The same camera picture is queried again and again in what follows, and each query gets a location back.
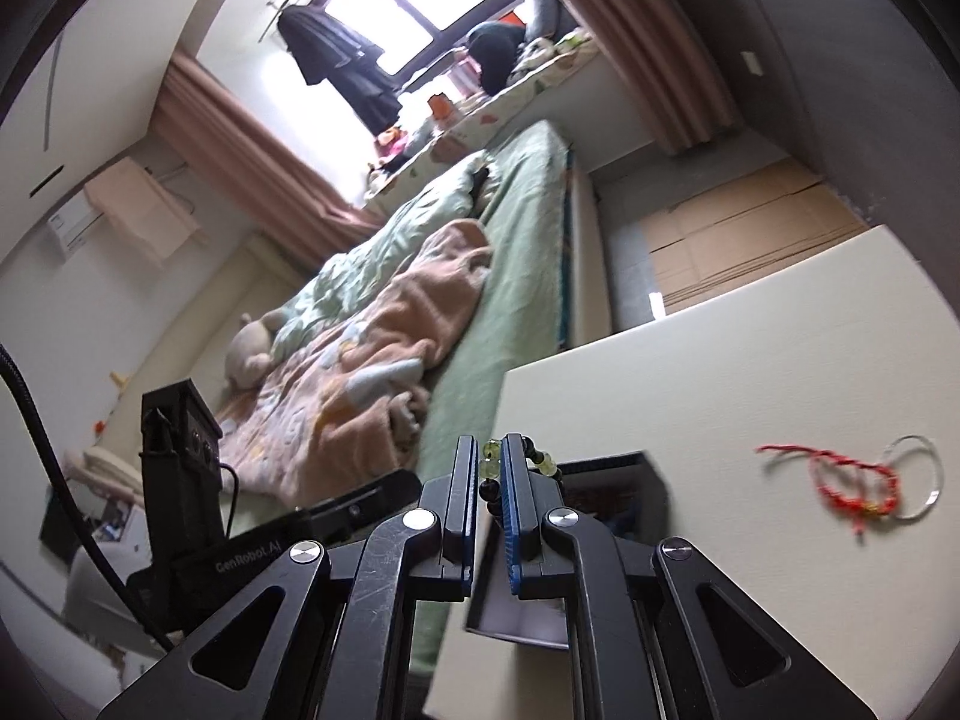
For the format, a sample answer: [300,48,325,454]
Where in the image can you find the dark bag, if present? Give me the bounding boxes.
[466,20,527,96]

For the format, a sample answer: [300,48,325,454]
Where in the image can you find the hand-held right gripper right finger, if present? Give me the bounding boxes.
[501,433,878,720]

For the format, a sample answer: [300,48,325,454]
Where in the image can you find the grey pillow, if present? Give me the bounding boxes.
[520,0,565,44]

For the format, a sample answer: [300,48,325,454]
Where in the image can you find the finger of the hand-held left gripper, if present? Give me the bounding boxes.
[304,467,423,550]

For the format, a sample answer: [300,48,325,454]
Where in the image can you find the hanging dark clothes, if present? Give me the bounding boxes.
[277,4,404,134]

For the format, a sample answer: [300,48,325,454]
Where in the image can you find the black square gift box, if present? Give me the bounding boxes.
[463,450,674,651]

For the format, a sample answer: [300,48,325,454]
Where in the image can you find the pink curtain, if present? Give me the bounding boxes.
[153,49,385,272]
[516,0,741,160]

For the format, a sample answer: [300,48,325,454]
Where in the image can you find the white leather square table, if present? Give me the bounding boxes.
[426,223,960,720]

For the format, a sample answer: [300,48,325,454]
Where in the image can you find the white air conditioner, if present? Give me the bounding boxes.
[46,193,107,250]

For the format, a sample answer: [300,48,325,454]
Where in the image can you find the green bedsheet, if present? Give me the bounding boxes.
[403,120,580,682]

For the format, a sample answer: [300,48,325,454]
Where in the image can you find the printed window seat cushion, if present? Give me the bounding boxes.
[364,36,602,212]

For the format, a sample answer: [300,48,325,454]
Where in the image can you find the cream padded headboard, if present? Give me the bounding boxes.
[94,232,335,451]

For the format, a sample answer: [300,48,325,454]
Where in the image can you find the light green floral quilt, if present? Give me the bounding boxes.
[268,150,494,362]

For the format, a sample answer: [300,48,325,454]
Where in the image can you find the dark grey wardrobe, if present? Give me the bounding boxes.
[637,0,938,230]

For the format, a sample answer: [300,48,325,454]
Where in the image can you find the green and black bead bracelet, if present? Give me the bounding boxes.
[480,438,562,535]

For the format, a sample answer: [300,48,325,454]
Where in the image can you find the thin silver bangle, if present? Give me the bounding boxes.
[880,434,943,521]

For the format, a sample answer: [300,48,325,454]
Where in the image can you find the beige plush toy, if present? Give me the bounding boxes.
[226,315,291,392]

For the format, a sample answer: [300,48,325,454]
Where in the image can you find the red string bracelet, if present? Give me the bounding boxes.
[755,443,899,542]

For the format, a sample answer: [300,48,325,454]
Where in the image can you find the dark framed window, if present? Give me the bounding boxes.
[298,0,527,92]

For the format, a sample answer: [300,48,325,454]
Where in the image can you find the beige bed frame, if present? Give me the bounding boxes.
[559,146,618,352]

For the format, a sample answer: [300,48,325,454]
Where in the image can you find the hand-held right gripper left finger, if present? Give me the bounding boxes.
[97,435,481,720]

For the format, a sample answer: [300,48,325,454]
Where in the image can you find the pink fleece blanket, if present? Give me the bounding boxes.
[216,219,494,505]

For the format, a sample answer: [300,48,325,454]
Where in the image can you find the beige hanging cloth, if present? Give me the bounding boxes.
[82,156,212,272]

